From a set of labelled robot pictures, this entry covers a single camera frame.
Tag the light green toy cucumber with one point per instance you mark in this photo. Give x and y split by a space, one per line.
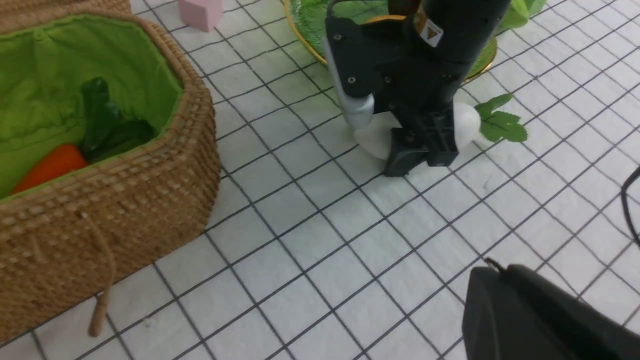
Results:
520 12

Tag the white grid tablecloth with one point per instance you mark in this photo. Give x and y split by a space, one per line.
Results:
311 254

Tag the pink foam cube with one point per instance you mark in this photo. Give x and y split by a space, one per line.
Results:
203 15

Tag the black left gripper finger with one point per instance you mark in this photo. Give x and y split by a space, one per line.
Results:
513 313

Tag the green leaf-shaped glass plate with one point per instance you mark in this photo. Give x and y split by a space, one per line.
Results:
307 20

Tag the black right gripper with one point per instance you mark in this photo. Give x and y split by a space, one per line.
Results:
411 68

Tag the woven rattan basket green lining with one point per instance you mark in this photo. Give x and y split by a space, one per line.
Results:
119 88

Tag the white toy radish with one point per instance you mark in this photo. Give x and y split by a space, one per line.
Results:
471 123

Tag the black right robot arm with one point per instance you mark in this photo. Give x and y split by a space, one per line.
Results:
484 17

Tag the orange toy carrot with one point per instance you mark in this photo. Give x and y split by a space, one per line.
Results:
62 160

